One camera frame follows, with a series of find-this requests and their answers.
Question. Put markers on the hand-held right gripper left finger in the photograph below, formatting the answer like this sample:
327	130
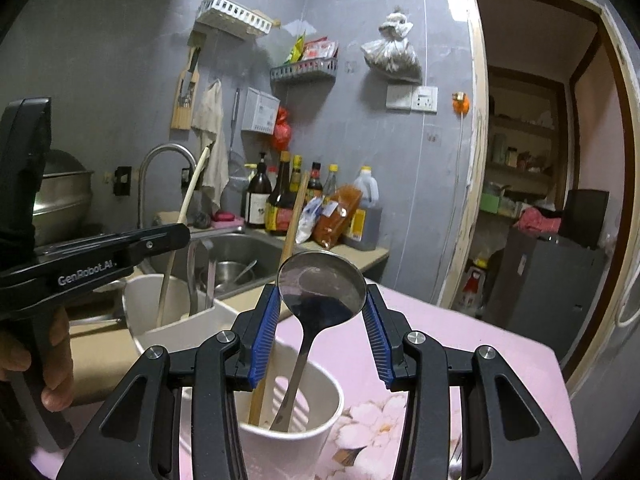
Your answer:
265	332

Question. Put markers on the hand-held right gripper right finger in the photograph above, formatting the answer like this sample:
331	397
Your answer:
376	332

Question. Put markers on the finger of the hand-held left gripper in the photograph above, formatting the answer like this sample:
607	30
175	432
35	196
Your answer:
160	240

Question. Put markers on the metal ladle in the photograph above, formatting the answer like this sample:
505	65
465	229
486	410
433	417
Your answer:
320	285

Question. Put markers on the white round container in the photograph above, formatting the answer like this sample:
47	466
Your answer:
150	330

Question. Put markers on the slotted white utensil holder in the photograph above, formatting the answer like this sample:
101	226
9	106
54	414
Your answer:
300	450

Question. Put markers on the person's left hand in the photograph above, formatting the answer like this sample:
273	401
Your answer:
59	360

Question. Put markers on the steel scouring ball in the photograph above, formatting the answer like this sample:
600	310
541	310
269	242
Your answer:
201	220

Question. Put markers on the metal spoon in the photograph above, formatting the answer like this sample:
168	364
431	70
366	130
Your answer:
246	270

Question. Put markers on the metal bowl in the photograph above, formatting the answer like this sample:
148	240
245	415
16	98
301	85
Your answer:
230	275

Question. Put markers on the pink soap dish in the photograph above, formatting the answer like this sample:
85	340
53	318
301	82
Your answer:
226	219

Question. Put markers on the curved metal faucet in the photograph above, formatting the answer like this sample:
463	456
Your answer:
150	170

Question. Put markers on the stainless steel sink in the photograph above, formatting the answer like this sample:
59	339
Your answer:
260	247

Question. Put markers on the steel pot with lid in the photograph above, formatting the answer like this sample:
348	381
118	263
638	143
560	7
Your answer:
62	195

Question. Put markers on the red and white bottle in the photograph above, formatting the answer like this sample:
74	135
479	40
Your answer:
474	285

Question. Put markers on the brown wooden stick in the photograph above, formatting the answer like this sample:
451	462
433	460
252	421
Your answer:
295	225

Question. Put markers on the white and blue packet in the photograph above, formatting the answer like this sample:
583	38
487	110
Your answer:
310	220

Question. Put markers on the large dark oil jug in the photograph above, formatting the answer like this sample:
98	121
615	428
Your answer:
367	210

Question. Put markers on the orange spice packet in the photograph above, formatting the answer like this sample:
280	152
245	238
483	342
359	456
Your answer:
340	215

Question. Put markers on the tall dark sauce bottle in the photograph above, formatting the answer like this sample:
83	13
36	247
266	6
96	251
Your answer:
280	200

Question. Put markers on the beige dishcloth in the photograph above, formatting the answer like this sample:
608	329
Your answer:
210	120

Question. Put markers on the wooden knife rack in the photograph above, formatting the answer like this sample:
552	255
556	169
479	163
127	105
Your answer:
181	110

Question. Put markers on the metal fork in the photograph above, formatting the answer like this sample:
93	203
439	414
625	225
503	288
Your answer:
455	460

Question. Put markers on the yellow-capped sauce bottle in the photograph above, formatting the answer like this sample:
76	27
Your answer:
296	167

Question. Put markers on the clear yellow-capped bottle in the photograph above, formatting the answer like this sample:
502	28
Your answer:
331	180

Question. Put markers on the red-labelled sauce bottle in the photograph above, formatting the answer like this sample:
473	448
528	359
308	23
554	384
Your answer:
314	180

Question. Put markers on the red plastic bag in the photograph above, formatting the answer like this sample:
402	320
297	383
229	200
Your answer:
281	130

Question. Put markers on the dark grey cabinet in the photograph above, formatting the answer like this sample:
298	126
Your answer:
545	285

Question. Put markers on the pink cloth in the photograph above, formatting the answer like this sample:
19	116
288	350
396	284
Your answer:
540	220

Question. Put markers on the wooden shelf unit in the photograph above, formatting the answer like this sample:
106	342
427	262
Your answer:
520	160

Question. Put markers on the black chair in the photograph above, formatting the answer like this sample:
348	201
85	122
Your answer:
585	215

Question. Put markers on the orange plug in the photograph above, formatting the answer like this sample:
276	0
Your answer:
461	104

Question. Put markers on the colourful seasoning packets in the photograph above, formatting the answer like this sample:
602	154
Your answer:
315	50

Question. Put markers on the hanging clear plastic bag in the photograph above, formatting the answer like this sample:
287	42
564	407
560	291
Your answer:
392	55

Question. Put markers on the black wall socket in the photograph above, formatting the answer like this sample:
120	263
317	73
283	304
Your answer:
122	181

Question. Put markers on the white slotted wall box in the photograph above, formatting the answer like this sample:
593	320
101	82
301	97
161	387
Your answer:
260	110

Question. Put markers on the grey-blue wall basket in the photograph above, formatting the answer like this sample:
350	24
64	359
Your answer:
302	72

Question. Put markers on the white wall switch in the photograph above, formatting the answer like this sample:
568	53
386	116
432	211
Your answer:
399	97

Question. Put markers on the white wall basket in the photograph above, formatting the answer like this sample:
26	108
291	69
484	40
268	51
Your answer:
235	2
232	15

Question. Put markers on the white wall socket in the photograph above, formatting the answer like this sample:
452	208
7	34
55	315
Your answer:
424	99

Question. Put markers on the wooden door frame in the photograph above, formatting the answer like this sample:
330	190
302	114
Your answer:
479	110

